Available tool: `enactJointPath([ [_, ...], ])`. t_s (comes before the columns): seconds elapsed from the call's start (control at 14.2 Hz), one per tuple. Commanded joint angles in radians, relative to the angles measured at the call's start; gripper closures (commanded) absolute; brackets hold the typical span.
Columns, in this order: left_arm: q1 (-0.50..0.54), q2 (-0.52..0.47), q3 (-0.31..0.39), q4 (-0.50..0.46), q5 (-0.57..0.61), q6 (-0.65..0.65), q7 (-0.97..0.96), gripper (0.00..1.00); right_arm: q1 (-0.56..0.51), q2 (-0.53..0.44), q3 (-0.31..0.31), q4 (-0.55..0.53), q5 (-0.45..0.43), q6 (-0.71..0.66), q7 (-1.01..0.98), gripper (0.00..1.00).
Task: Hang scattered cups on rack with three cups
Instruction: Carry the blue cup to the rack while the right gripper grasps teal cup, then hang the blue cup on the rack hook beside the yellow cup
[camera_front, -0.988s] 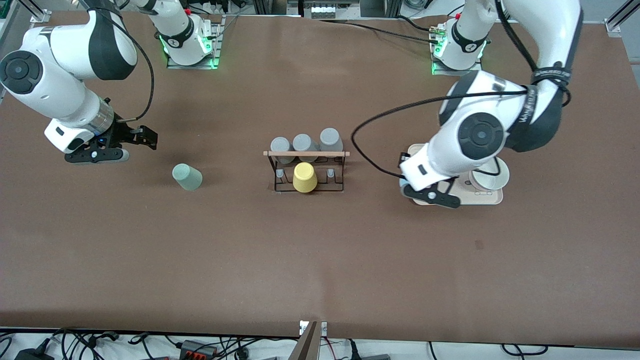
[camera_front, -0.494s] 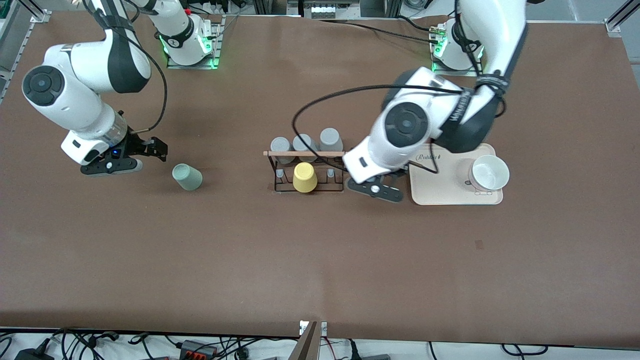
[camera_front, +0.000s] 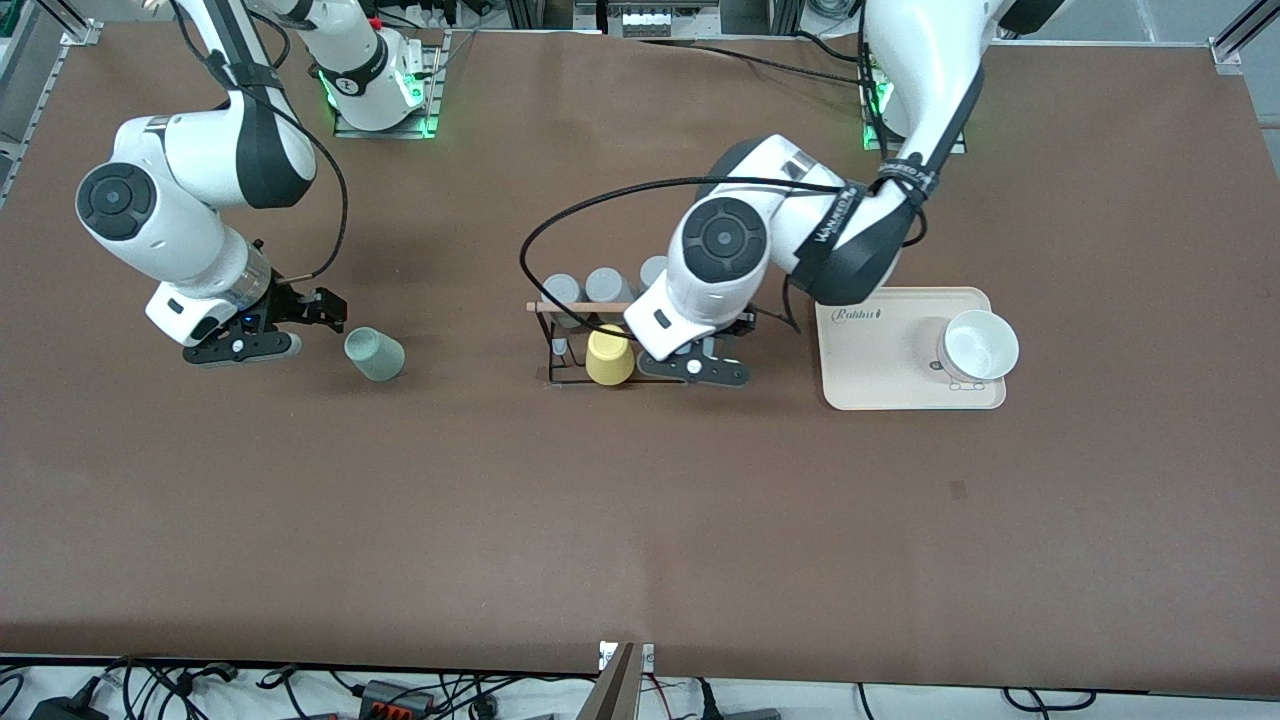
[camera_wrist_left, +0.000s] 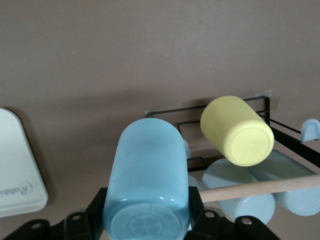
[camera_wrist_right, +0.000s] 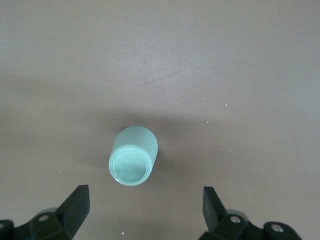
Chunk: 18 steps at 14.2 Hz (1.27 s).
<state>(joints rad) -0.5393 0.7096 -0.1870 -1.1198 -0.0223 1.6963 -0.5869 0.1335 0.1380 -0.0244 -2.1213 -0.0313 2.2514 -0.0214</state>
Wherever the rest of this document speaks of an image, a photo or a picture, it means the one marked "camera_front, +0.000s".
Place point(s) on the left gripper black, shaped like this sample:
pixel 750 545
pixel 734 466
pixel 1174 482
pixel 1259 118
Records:
pixel 742 326

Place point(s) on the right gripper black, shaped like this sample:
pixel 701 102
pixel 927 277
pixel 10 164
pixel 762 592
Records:
pixel 286 303

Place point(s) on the pale green cup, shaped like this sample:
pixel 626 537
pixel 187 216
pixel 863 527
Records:
pixel 375 355

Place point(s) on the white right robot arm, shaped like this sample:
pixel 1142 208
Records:
pixel 200 150

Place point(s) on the grey cup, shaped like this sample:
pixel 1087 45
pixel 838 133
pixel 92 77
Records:
pixel 652 272
pixel 562 290
pixel 608 285

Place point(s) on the yellow cup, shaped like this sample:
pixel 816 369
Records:
pixel 608 358

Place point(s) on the beige rabbit print tray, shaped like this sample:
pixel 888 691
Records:
pixel 880 380

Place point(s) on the white bowl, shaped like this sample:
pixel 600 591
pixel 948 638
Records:
pixel 980 345

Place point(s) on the white connector block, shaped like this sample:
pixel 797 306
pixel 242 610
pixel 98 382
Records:
pixel 645 22

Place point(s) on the black power strip red switches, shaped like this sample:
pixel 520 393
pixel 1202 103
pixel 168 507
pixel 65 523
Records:
pixel 395 700

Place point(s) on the black power adapter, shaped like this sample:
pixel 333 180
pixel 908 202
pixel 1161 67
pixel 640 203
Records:
pixel 70 710

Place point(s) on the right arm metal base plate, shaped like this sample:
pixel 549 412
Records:
pixel 350 132

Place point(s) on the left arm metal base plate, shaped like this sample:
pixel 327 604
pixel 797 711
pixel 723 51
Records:
pixel 955 148

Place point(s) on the grey aluminium frame profile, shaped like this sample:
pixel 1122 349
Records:
pixel 25 100

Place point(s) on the metal table corner bracket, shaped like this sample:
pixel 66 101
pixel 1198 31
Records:
pixel 85 32
pixel 1226 52

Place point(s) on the grey camera mount bar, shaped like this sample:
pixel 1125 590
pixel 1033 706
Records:
pixel 615 690

